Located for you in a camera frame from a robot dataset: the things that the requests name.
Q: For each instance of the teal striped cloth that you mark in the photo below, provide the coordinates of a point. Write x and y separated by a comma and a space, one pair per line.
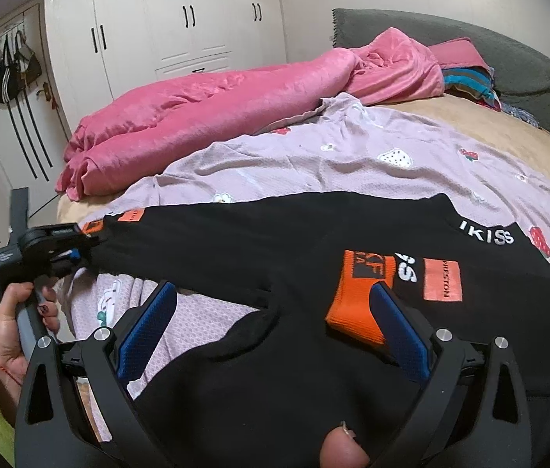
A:
470, 83

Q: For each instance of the white wardrobe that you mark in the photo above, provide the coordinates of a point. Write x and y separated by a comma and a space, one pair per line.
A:
158, 24

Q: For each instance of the pink pillow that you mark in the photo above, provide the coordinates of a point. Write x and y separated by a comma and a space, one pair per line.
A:
460, 53

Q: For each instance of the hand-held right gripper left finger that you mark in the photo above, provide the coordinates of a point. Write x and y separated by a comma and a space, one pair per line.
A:
146, 331

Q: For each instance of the pink fleece blanket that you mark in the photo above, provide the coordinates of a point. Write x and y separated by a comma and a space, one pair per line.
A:
206, 102

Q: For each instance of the lilac strawberry printed blanket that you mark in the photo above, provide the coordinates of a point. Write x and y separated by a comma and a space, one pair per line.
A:
353, 165

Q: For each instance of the black handbag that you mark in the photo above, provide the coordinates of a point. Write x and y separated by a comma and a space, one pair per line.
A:
8, 78

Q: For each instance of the brown handbag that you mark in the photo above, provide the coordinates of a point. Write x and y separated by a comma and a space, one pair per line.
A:
29, 63

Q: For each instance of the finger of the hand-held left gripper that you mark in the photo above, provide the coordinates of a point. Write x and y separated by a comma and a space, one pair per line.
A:
74, 254

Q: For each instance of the black sweater with orange cuffs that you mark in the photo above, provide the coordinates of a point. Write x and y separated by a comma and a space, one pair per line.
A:
255, 253

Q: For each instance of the blue floral cloth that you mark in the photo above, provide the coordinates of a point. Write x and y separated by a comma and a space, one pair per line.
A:
519, 113

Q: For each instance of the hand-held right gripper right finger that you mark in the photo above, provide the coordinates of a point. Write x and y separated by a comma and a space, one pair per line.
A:
402, 336

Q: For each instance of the grey headboard cover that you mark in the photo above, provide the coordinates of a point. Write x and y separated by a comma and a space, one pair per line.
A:
499, 58

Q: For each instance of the person's left hand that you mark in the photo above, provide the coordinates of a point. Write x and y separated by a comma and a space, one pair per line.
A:
4, 331

